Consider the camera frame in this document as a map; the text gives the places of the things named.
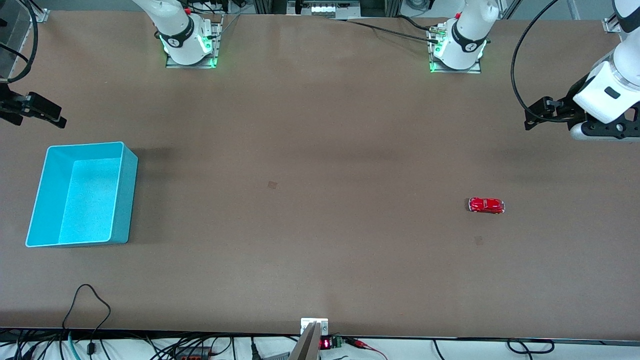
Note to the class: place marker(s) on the aluminium frame with lit device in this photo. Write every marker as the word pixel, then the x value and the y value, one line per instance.
pixel 330 7

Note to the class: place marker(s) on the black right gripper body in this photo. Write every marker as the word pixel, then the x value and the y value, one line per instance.
pixel 11 105

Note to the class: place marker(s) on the blue plastic box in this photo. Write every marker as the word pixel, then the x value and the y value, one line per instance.
pixel 90 200

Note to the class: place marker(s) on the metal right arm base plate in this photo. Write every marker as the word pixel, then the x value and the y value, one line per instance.
pixel 216 40

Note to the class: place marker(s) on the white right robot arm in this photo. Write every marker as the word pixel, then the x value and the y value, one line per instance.
pixel 175 25

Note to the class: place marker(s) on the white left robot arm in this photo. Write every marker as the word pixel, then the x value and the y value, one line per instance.
pixel 465 35

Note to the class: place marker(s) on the white mount bracket plate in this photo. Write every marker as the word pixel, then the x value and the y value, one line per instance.
pixel 306 322

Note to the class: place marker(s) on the red beetle toy car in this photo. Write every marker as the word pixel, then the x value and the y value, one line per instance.
pixel 486 205

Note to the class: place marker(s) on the red LED display module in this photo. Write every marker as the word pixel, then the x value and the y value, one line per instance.
pixel 326 343

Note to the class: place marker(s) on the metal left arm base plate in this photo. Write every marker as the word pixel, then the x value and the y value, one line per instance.
pixel 434 65

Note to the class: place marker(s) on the grey camera mount bar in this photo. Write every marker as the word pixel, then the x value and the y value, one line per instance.
pixel 306 345

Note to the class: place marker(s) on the aluminium corner bracket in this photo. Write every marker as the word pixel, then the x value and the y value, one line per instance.
pixel 40 12
pixel 611 24

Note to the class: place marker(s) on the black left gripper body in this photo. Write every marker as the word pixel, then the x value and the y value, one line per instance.
pixel 565 107

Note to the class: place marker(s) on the black power strip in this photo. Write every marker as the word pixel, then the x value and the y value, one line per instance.
pixel 192 352

